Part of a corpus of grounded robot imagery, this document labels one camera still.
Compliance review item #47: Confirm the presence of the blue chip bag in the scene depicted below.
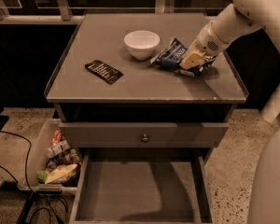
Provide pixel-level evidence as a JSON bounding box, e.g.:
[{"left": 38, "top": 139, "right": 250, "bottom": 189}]
[{"left": 150, "top": 37, "right": 215, "bottom": 77}]

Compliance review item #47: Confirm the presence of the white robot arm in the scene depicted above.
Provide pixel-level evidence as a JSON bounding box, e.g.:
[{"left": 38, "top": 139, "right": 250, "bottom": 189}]
[{"left": 180, "top": 0, "right": 280, "bottom": 224}]

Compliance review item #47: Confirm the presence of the grey drawer cabinet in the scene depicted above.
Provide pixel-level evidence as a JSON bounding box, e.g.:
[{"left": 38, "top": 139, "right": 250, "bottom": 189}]
[{"left": 43, "top": 12, "right": 249, "bottom": 156}]

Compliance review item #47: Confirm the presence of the grey upper drawer with knob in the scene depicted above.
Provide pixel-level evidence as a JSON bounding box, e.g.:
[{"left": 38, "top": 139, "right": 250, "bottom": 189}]
[{"left": 60, "top": 122, "right": 229, "bottom": 148}]

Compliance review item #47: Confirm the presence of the open grey bottom drawer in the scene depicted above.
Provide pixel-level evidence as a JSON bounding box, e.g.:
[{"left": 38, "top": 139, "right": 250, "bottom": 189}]
[{"left": 69, "top": 148, "right": 215, "bottom": 224}]

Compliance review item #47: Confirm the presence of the yellow snack bag in bin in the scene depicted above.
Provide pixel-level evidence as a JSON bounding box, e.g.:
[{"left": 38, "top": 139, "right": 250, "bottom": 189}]
[{"left": 45, "top": 164, "right": 78, "bottom": 184}]

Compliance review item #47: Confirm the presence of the metal window railing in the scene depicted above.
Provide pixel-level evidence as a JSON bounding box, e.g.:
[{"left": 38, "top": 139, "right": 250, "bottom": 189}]
[{"left": 0, "top": 0, "right": 237, "bottom": 26}]

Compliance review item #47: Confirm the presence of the white ceramic bowl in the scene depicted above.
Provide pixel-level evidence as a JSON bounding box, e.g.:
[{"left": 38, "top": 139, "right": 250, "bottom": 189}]
[{"left": 124, "top": 30, "right": 161, "bottom": 61}]

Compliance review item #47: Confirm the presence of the black snack packet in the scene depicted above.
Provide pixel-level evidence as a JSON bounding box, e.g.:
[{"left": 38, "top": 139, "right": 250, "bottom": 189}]
[{"left": 85, "top": 60, "right": 123, "bottom": 85}]

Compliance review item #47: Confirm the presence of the red can in bin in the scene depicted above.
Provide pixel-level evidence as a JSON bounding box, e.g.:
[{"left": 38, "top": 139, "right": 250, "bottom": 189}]
[{"left": 51, "top": 131, "right": 63, "bottom": 145}]

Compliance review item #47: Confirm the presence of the white carton in bin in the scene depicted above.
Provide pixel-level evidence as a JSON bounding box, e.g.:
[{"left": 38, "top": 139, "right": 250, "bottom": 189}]
[{"left": 47, "top": 140, "right": 70, "bottom": 159}]

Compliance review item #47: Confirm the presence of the clear plastic storage bin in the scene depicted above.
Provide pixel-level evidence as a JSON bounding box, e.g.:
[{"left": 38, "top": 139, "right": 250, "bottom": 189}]
[{"left": 18, "top": 119, "right": 79, "bottom": 195}]

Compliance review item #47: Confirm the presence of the green packet in bin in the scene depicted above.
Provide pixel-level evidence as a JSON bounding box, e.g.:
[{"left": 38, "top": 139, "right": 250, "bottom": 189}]
[{"left": 36, "top": 170, "right": 49, "bottom": 184}]

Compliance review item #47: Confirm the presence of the white table leg post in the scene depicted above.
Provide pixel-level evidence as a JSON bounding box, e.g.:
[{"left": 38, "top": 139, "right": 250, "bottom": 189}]
[{"left": 260, "top": 83, "right": 280, "bottom": 122}]

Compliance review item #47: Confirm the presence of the black cable on floor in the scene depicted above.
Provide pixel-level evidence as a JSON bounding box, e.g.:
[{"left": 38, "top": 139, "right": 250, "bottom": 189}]
[{"left": 0, "top": 128, "right": 69, "bottom": 224}]

